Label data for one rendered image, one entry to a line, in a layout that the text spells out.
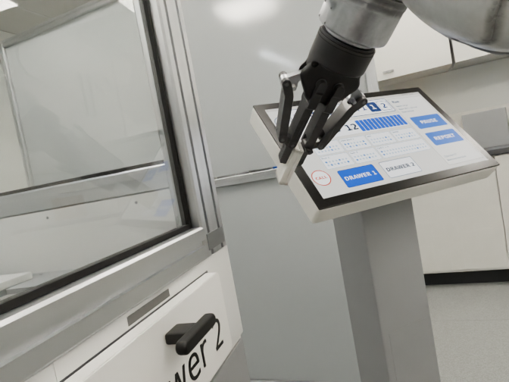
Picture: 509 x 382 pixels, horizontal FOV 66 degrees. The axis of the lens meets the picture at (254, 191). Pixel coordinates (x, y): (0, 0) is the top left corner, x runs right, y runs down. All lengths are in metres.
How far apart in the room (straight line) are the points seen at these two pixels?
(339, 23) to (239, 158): 1.40
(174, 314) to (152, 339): 0.05
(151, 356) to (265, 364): 1.70
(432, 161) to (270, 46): 1.05
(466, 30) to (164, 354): 0.38
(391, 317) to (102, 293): 0.77
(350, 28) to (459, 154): 0.63
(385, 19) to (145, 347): 0.41
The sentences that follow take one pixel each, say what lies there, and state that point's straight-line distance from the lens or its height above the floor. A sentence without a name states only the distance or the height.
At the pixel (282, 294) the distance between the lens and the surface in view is 1.90.
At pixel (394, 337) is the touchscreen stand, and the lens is 1.05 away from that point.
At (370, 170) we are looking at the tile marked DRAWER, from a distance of 0.86.
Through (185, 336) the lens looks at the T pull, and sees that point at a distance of 0.41.
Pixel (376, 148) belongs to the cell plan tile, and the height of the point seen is 1.05.
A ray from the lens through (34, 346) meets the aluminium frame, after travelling 0.33.
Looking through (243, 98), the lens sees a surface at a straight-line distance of 1.84.
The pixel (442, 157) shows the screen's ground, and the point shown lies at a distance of 1.01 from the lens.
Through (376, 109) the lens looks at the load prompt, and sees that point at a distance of 1.05.
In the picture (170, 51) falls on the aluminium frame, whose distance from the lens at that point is 0.60.
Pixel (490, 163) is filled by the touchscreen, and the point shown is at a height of 0.97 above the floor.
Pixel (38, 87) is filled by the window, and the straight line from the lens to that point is 0.39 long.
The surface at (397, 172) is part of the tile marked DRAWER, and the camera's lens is 0.89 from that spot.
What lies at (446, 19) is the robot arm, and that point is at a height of 1.14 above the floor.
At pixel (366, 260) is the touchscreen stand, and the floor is 0.80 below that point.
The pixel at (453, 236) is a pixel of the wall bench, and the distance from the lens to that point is 3.04.
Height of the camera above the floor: 1.06
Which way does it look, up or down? 3 degrees down
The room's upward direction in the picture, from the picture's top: 10 degrees counter-clockwise
